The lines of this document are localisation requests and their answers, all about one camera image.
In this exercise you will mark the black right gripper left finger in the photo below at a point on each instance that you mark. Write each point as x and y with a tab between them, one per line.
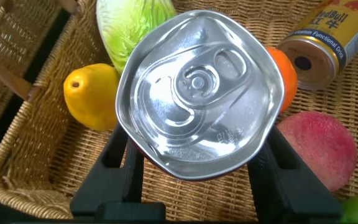
110	186

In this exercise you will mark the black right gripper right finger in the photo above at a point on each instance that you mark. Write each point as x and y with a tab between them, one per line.
291	193

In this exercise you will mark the red apple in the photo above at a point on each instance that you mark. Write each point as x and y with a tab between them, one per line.
322	149

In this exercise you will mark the red cola can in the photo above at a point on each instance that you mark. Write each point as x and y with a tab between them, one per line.
197	93

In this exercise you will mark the wicker basket with food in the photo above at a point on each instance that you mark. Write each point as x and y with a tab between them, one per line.
42	149

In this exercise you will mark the yellow pear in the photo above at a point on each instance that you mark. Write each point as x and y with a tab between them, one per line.
92	96

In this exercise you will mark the orange fruit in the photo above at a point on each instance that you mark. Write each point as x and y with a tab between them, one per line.
287	77

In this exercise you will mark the gold Red Bull can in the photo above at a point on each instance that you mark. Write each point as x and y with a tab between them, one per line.
325	40

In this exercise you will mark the green white cabbage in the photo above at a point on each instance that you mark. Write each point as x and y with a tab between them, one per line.
129	28

